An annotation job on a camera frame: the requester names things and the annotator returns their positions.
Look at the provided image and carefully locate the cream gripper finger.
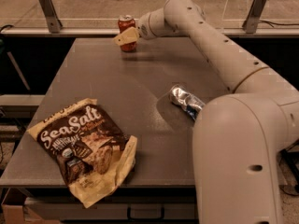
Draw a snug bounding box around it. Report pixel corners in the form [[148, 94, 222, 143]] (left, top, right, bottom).
[[113, 27, 139, 46]]

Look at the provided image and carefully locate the red coke can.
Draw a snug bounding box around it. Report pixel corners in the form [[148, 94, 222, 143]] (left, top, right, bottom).
[[118, 15, 136, 52]]

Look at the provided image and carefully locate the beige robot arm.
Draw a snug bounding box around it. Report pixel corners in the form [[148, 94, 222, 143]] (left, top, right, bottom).
[[114, 0, 299, 224]]

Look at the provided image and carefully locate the crushed silver can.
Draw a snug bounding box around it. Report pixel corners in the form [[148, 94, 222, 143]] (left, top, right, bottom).
[[168, 84, 206, 120]]

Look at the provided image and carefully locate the brown sea salt chip bag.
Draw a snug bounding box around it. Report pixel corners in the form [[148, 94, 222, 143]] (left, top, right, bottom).
[[28, 98, 137, 208]]

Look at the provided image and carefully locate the cardboard box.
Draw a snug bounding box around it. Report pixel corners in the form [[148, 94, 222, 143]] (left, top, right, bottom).
[[1, 189, 62, 224]]

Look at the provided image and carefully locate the left metal bracket post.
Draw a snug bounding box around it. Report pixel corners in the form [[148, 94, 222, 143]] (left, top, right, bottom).
[[38, 0, 63, 34]]

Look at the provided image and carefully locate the metal bracket post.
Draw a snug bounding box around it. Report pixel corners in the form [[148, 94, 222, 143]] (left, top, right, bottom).
[[38, 0, 63, 34], [242, 0, 267, 34]]

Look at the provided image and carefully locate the right metal bracket post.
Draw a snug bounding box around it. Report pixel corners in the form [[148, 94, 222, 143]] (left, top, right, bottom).
[[242, 0, 267, 34]]

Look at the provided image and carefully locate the black cable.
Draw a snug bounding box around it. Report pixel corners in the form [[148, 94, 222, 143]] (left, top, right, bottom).
[[260, 20, 299, 28]]

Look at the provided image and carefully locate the grey drawer with handle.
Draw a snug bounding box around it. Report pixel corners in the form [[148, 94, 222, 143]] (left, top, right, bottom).
[[25, 196, 198, 221]]

